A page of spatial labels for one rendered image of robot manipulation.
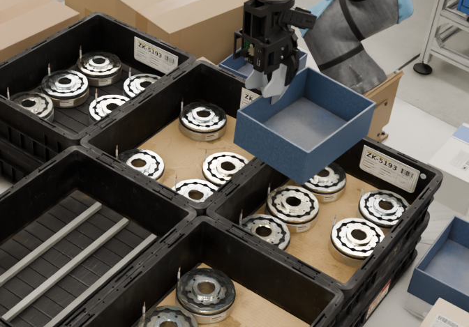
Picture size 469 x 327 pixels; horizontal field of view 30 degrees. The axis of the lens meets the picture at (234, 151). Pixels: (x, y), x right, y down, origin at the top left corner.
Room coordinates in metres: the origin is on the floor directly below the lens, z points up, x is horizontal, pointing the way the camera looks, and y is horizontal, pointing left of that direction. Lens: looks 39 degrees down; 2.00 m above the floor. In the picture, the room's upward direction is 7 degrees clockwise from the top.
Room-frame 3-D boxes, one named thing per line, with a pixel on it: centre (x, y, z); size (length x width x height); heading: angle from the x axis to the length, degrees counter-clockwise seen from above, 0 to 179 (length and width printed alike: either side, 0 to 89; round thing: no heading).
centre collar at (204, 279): (1.02, 0.02, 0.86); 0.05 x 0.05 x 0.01
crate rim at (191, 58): (1.54, 0.33, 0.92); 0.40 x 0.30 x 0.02; 150
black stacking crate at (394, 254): (1.23, -0.19, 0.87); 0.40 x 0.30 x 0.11; 150
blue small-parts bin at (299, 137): (1.21, -0.11, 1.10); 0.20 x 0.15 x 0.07; 144
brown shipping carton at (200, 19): (2.02, 0.17, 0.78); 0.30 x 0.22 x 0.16; 137
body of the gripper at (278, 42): (1.24, -0.03, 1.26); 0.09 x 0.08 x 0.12; 142
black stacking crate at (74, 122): (1.54, 0.33, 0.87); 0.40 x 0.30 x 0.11; 150
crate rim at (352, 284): (1.23, -0.19, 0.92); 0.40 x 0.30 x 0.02; 150
